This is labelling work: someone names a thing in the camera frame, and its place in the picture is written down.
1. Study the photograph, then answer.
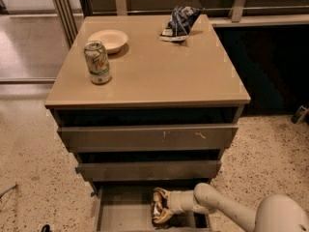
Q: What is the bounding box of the grey drawer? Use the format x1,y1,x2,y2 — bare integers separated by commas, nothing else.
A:
77,160,221,182
58,124,238,153
93,184,211,232

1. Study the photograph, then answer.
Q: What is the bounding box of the wooden metal bench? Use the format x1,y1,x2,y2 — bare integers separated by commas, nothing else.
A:
80,0,309,27

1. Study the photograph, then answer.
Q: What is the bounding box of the grey drawer cabinet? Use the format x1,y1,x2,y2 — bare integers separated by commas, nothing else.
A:
44,14,252,232

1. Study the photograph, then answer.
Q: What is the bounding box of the grey floor cable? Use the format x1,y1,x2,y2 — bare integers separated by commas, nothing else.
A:
0,183,18,199

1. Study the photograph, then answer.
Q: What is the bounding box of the orange soda can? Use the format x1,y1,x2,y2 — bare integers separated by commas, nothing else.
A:
152,191,166,222

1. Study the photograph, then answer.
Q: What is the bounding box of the white bowl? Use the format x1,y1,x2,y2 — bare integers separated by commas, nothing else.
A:
88,30,128,54

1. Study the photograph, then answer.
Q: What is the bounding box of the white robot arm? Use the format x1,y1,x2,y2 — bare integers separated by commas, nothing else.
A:
153,183,309,232

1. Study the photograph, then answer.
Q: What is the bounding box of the bottom grey drawer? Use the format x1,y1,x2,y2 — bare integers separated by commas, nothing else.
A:
93,184,211,232

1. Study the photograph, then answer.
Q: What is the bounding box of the top grey drawer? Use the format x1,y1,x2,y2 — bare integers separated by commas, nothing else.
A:
58,124,238,153

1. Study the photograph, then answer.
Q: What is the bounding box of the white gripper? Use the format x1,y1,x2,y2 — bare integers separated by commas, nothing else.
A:
152,188,185,224

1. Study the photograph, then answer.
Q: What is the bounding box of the middle grey drawer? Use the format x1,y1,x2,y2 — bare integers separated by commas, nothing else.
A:
77,160,221,182

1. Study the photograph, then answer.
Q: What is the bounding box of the green white soda can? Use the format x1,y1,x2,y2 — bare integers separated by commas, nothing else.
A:
84,41,112,84

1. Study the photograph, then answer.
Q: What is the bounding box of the blue chip bag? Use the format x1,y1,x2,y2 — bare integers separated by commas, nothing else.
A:
159,6,201,43

